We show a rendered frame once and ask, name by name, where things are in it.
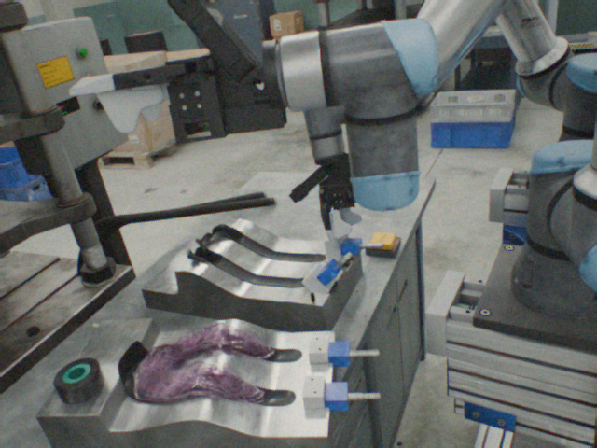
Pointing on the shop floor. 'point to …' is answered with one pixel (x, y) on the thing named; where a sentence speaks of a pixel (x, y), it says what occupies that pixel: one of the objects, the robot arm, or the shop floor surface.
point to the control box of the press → (88, 141)
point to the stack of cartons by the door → (286, 24)
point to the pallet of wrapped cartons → (154, 144)
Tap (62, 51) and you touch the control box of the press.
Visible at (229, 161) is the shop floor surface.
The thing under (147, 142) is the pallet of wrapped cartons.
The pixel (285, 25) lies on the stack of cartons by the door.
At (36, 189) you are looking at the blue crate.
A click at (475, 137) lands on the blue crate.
